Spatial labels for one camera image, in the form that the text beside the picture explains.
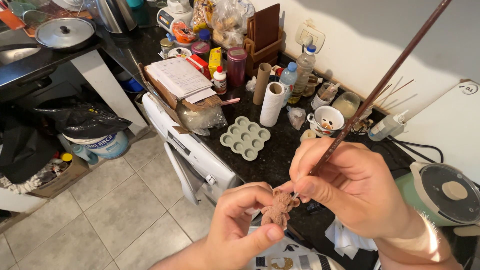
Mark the person's right hand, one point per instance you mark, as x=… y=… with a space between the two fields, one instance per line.
x=360 y=187

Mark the person's left hand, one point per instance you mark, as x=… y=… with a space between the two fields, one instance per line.
x=232 y=228

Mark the brown teddy bear figurine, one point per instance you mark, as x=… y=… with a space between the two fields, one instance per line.
x=276 y=212

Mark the small black object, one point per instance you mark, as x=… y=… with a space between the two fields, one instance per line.
x=315 y=207

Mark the white crumpled paper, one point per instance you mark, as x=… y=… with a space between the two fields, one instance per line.
x=348 y=240

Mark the white nozzle squeeze bottle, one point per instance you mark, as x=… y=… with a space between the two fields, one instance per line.
x=384 y=127

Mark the person's patterned white shirt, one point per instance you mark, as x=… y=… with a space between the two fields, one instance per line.
x=292 y=257

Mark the incense sticks in holder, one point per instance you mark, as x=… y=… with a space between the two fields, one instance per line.
x=365 y=120

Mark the white washing machine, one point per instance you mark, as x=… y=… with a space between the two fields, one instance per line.
x=202 y=165

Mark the small cream candle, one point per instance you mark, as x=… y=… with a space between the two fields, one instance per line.
x=308 y=135

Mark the white patterned enamel mug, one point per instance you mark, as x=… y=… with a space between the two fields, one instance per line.
x=326 y=120

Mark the glass cup cloudy water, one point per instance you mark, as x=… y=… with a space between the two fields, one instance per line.
x=347 y=105

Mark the green electric pot with lid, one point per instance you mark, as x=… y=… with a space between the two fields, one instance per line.
x=446 y=195

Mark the grey-green silicone mould tray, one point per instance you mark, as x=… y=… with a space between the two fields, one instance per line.
x=245 y=138

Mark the small clear plastic bag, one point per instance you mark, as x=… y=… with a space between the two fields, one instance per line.
x=296 y=117

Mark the glass jar with brushes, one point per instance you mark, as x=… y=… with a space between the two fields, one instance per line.
x=323 y=96

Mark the small brown glass bottle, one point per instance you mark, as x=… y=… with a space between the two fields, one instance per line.
x=313 y=85

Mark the clear crumpled plastic bag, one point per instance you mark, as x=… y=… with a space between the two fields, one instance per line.
x=202 y=118

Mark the white paper towel roll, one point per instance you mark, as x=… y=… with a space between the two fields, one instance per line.
x=270 y=107

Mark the tall plastic bottle yellow liquid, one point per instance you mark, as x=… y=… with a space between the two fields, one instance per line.
x=303 y=73

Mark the small blue-capped water bottle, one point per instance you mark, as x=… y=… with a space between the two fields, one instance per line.
x=288 y=80

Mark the brown cardboard tube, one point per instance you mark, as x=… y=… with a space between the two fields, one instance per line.
x=261 y=84

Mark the torn brown cardboard box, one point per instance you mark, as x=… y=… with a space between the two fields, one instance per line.
x=165 y=101

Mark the white glue bottle red cap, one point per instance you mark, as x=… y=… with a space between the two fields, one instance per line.
x=219 y=82

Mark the white paint bucket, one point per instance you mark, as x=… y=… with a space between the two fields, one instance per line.
x=101 y=144

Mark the maroon round tin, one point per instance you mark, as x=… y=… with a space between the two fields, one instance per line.
x=236 y=69

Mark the stack of white papers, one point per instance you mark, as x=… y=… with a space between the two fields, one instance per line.
x=178 y=77

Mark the teal plastic bottle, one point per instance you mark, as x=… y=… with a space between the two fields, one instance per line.
x=83 y=153

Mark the red carton box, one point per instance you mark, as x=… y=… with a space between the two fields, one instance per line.
x=198 y=64

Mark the yellow carton box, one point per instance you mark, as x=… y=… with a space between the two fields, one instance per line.
x=215 y=60

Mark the cardboard box of clutter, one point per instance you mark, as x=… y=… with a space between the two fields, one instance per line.
x=62 y=180

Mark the wooden rack with boards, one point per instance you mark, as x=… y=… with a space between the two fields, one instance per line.
x=264 y=37

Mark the pink-lidded jar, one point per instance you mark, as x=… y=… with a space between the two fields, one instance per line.
x=201 y=49

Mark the black rubbish bag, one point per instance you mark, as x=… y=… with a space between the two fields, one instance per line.
x=82 y=120

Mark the small glass jar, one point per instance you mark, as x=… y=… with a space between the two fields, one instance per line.
x=166 y=47

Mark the blue-lidded jar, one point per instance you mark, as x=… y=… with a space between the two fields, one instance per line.
x=204 y=35

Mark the orange snack packet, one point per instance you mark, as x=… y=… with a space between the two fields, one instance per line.
x=183 y=33

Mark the heap of clear food bags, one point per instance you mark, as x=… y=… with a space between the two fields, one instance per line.
x=225 y=20

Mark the white kitchen appliance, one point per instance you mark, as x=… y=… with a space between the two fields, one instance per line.
x=174 y=15

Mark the black cloth bag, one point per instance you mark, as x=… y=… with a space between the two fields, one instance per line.
x=22 y=150

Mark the steel electric kettle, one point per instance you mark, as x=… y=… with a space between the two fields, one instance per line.
x=112 y=15

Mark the steel pan with lid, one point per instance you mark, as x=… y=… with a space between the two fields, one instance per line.
x=64 y=33

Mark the dish rack with dishes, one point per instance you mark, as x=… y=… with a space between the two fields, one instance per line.
x=41 y=9

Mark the white wall socket with plug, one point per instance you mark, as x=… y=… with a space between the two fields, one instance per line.
x=309 y=36

